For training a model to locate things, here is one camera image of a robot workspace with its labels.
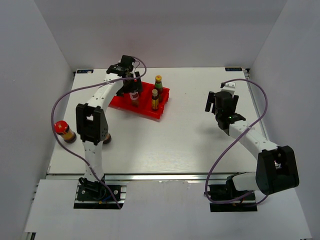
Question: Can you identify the red three-compartment plastic tray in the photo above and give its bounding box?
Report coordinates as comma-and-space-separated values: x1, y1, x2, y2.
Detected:
109, 82, 170, 120

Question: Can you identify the pink-cap spice jar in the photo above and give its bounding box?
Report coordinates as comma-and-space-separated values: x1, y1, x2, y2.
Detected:
129, 91, 139, 107

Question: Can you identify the left blue table label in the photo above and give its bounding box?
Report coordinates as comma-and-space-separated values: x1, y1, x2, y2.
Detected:
76, 69, 94, 74

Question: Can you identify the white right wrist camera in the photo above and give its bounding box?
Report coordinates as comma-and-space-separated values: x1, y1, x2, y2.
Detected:
220, 82, 236, 96

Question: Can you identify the red-cap brown spice jar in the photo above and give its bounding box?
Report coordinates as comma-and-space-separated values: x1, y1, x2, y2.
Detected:
53, 120, 77, 144

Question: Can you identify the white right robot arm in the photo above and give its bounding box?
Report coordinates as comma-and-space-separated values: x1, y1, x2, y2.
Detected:
205, 91, 300, 200

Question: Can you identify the right blue table label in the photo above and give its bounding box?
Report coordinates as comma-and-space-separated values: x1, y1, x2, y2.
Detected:
224, 67, 243, 72

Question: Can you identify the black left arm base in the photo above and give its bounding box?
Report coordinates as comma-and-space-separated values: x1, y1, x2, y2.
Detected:
73, 181, 127, 210

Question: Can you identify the green-label red sauce bottle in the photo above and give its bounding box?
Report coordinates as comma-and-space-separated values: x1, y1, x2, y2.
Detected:
154, 75, 163, 103

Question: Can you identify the blue table label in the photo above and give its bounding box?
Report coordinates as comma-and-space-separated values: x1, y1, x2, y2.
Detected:
76, 69, 94, 74
224, 67, 243, 72

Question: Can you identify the red-cap dark sauce jar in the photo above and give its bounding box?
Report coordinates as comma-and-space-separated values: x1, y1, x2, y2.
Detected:
103, 133, 112, 145

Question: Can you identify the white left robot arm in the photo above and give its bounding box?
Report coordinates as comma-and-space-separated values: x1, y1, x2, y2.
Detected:
76, 55, 141, 200

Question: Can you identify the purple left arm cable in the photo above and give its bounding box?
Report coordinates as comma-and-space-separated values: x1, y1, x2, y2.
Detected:
50, 56, 148, 210

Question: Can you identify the yellow-label dark sauce bottle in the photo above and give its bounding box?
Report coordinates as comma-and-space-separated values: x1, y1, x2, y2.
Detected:
151, 89, 159, 111

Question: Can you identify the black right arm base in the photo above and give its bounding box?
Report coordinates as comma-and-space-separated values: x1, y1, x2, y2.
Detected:
207, 175, 258, 213

